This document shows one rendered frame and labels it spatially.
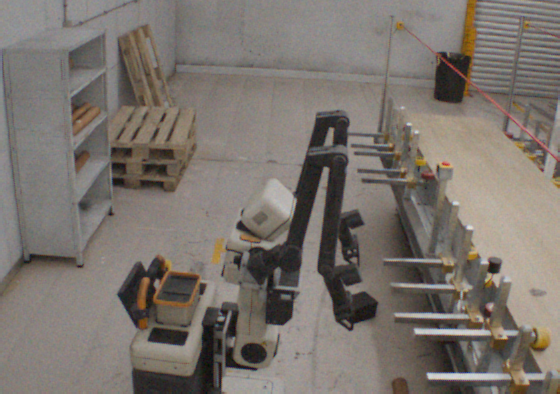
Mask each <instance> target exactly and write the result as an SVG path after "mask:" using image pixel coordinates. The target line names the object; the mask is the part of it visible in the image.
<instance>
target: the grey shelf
mask: <svg viewBox="0 0 560 394"><path fill-rule="evenodd" d="M101 34H102V35H101ZM104 34H105V35H104ZM104 37H105V38H104ZM106 39H107V29H106V28H96V27H91V28H79V27H70V28H62V27H50V28H49V29H48V30H46V31H43V32H40V33H37V34H35V35H33V36H30V37H27V38H25V39H23V40H20V42H17V43H14V44H12V45H10V46H7V47H4V48H3V49H2V56H3V62H4V65H3V70H4V78H5V92H6V99H7V104H6V107H7V115H8V121H9V136H10V144H11V152H12V159H13V164H12V167H13V174H14V182H15V190H16V197H17V205H18V213H19V220H20V228H21V235H22V243H23V251H24V258H25V260H24V263H26V264H30V263H31V262H32V261H31V259H30V258H29V254H36V255H52V256H65V257H69V258H75V255H76V264H77V268H83V266H84V263H83V256H82V251H83V250H84V248H85V246H86V244H87V242H88V238H89V237H90V236H91V235H92V234H93V233H94V232H95V230H96V229H97V227H98V226H99V224H100V223H101V221H102V220H103V218H104V217H105V214H106V213H107V211H108V210H109V208H110V212H109V216H114V215H115V211H114V203H113V186H112V167H111V150H110V132H109V115H108V105H109V97H108V80H107V67H108V63H107V45H106ZM102 41H103V42H104V43H102ZM101 44H102V50H101ZM104 49H105V50H104ZM104 52H105V53H104ZM60 54H61V58H60ZM104 54H105V55H104ZM63 57H64V58H63ZM102 57H103V66H102ZM104 57H105V58H104ZM69 58H71V59H72V61H73V67H72V68H70V69H69V64H68V60H69ZM64 60H65V61H64ZM61 62H62V69H61ZM64 63H65V64H64ZM105 65H106V66H105ZM64 66H65V67H64ZM64 72H65V73H64ZM69 72H70V76H69ZM61 73H62V79H61ZM102 73H103V83H102ZM64 75H65V76H64ZM104 75H105V76H104ZM64 78H65V79H64ZM7 83H8V84H7ZM105 85H106V86H105ZM103 90H104V99H103ZM105 90H106V91H105ZM106 100H107V101H106ZM88 102H89V103H90V104H91V106H92V107H93V106H98V107H100V109H101V113H100V114H99V115H98V116H97V117H96V118H95V119H94V120H93V121H92V122H91V123H90V124H89V125H87V126H86V127H85V128H84V129H83V130H81V131H80V132H79V133H78V134H77V135H75V136H74V137H73V135H72V123H71V121H72V112H71V104H72V103H73V104H76V105H77V107H80V106H81V105H82V104H84V103H88ZM106 105H107V106H106ZM63 106H64V113H63ZM104 106H105V109H104ZM66 109H67V110H66ZM103 110H104V111H103ZM66 112H67V113H66ZM64 117H65V124H64ZM106 117H107V118H106ZM67 118H68V119H67ZM10 121H11V122H10ZM67 121H68V122H67ZM104 122H105V133H104ZM106 122H107V123H106ZM67 124H68V125H67ZM106 124H107V125H106ZM68 127H69V128H68ZM65 128H66V135H65ZM67 133H68V134H67ZM12 136H13V137H12ZM107 137H108V138H107ZM65 139H66V141H65ZM107 139H108V140H107ZM105 140H106V149H105ZM84 150H85V151H88V152H89V154H90V157H89V158H88V160H87V161H86V162H85V163H84V165H83V166H82V167H81V168H80V169H79V173H78V174H77V175H76V172H75V159H74V153H75V154H76V156H77V157H78V156H79V155H80V154H81V153H82V152H83V151H84ZM108 151H109V152H108ZM66 152H67V157H66ZM69 153H70V154H69ZM108 153H109V154H108ZM69 156H70V157H69ZM67 161H68V169H67ZM70 164H71V165H70ZM15 167H16V168H15ZM70 167H71V169H70ZM109 169H110V170H109ZM109 171H110V172H109ZM107 173H108V183H107ZM68 174H69V181H68ZM71 176H72V177H71ZM71 179H72V180H71ZM108 190H109V199H108ZM110 190H111V191H110ZM110 192H111V193H110ZM110 194H111V195H110ZM111 205H112V206H111ZM111 207H112V208H111ZM111 209H112V210H111ZM26 251H27V252H26ZM78 260H79V261H78Z"/></svg>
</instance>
